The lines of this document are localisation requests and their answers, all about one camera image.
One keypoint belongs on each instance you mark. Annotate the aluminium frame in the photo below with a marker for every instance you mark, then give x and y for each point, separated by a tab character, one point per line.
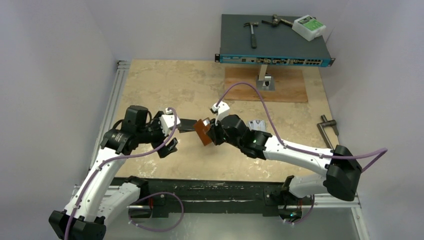
109	109

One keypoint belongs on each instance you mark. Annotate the white green box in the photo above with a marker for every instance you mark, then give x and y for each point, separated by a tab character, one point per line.
308	27

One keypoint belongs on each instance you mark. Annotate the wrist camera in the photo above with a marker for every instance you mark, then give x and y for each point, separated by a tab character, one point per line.
221	111
167	121

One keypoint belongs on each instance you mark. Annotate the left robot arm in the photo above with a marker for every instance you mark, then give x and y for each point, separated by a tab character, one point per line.
124	137

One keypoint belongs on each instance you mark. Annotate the silver white cards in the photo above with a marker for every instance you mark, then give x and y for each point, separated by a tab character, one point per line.
257	125

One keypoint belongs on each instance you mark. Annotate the black metal tool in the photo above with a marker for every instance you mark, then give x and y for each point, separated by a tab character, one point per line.
277	20

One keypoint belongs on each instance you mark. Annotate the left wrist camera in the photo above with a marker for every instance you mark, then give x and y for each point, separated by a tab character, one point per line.
167	121

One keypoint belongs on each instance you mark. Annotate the brown wooden board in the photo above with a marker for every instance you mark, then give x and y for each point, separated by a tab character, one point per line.
287	86

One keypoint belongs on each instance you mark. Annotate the brown leather card holder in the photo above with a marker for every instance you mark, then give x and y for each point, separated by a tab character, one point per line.
202	127

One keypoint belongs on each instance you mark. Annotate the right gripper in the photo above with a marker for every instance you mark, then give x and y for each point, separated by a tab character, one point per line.
216	133

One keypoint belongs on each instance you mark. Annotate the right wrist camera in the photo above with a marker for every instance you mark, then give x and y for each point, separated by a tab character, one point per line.
221	111

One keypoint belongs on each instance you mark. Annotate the silver metal stand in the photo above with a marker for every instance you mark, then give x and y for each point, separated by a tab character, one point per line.
265	81

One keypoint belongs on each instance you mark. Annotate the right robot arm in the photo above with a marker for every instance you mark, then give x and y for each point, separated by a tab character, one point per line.
335	172

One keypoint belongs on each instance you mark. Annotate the blue network switch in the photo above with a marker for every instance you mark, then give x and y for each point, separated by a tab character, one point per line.
278	46

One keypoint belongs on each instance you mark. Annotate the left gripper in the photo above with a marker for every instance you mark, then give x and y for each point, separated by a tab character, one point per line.
156	123

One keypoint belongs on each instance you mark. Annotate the hammer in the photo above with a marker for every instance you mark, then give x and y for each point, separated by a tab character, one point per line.
253	40

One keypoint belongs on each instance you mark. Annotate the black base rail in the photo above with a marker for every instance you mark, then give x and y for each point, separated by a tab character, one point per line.
173	196

